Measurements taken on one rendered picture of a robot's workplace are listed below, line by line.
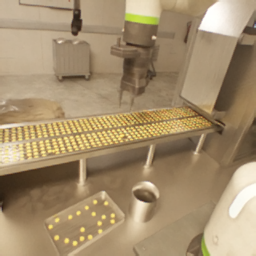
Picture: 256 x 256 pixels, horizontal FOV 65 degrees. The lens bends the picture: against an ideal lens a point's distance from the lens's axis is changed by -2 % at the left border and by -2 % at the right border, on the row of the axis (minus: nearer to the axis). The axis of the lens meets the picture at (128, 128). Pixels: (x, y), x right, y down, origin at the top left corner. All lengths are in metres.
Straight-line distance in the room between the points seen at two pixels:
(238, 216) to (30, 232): 0.51
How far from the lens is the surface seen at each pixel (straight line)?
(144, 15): 0.56
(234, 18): 0.86
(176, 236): 0.52
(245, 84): 0.86
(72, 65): 3.93
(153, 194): 0.66
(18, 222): 0.68
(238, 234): 0.35
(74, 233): 0.63
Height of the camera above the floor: 1.34
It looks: 31 degrees down
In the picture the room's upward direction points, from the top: 8 degrees clockwise
